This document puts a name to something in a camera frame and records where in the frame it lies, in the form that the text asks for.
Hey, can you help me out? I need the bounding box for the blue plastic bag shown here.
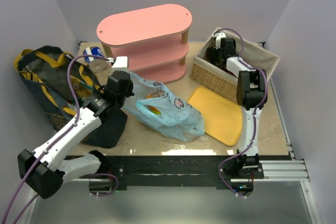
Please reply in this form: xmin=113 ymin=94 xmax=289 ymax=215
xmin=123 ymin=72 xmax=205 ymax=142

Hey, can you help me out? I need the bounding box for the long braided bread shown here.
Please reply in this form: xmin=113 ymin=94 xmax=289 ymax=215
xmin=146 ymin=94 xmax=161 ymax=115

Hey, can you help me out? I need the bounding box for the dark denim tote bag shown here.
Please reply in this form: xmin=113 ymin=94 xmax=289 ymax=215
xmin=13 ymin=45 xmax=129 ymax=149

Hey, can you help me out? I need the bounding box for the red grapes bunch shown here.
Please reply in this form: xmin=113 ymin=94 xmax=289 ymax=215
xmin=223 ymin=66 xmax=237 ymax=77

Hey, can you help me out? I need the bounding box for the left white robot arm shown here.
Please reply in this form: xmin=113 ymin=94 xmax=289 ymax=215
xmin=17 ymin=71 xmax=134 ymax=199

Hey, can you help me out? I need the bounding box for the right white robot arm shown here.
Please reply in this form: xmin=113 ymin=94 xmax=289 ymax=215
xmin=206 ymin=33 xmax=268 ymax=157

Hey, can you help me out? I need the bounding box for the wicker basket with liner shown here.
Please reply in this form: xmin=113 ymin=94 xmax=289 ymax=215
xmin=190 ymin=27 xmax=280 ymax=103

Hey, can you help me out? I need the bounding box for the blue white can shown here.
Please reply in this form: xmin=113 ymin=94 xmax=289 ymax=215
xmin=82 ymin=46 xmax=110 ymax=73

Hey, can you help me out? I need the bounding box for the pink three-tier shelf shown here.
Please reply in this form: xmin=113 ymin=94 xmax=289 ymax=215
xmin=97 ymin=4 xmax=193 ymax=83

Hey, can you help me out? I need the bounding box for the yellow tray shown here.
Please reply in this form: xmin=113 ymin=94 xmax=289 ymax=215
xmin=187 ymin=86 xmax=242 ymax=146

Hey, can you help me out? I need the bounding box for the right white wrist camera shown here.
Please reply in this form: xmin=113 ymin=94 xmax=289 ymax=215
xmin=212 ymin=31 xmax=226 ymax=49

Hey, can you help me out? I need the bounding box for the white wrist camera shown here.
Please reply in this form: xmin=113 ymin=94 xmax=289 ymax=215
xmin=107 ymin=56 xmax=129 ymax=73
xmin=212 ymin=31 xmax=226 ymax=49

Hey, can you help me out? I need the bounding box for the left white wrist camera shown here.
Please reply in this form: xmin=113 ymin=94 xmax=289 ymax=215
xmin=107 ymin=56 xmax=129 ymax=73

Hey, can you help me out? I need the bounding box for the black base frame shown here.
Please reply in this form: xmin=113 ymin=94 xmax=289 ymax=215
xmin=89 ymin=155 xmax=264 ymax=196

